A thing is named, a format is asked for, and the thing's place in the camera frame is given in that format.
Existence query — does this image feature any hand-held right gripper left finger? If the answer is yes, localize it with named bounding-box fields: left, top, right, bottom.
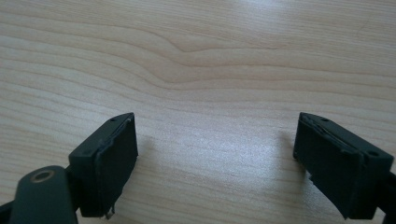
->
left=67, top=112, right=139, bottom=220

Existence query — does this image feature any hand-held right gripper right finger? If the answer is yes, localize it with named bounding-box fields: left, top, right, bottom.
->
left=292, top=112, right=395, bottom=220

